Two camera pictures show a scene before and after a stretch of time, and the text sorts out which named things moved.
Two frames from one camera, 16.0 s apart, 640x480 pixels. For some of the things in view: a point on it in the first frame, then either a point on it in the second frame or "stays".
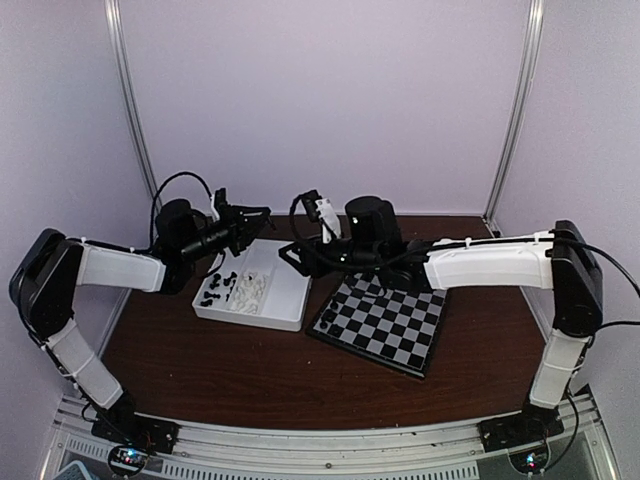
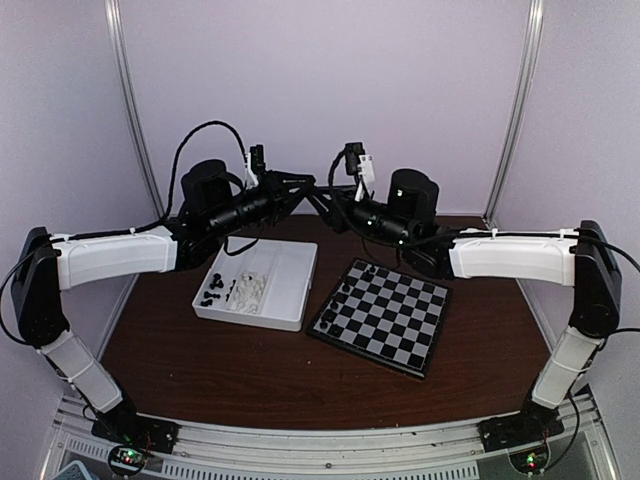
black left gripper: [239, 226] → [283, 202]
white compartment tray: [257, 285] stays
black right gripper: [313, 263] → [338, 215]
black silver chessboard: [399, 329] stays
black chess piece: [329, 315] stays
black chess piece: [335, 330] stays
